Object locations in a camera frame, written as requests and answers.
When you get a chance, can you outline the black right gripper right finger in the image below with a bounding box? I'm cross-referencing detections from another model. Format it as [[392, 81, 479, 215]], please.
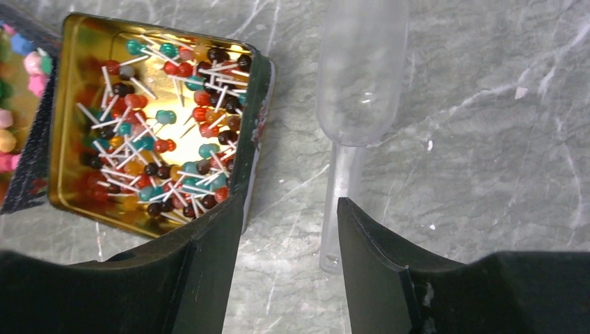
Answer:
[[337, 198, 589, 333]]

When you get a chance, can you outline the clear plastic scoop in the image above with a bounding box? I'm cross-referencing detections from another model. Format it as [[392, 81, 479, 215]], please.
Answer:
[[316, 0, 410, 274]]

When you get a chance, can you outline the gold tin of star candies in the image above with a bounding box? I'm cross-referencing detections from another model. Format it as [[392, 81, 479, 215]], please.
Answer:
[[1, 1, 61, 214]]

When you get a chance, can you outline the gold tin of lollipops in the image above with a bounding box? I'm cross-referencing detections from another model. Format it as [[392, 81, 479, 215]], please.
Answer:
[[48, 13, 276, 237]]

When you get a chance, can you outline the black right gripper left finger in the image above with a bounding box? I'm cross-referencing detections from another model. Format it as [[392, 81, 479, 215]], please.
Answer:
[[1, 194, 244, 333]]

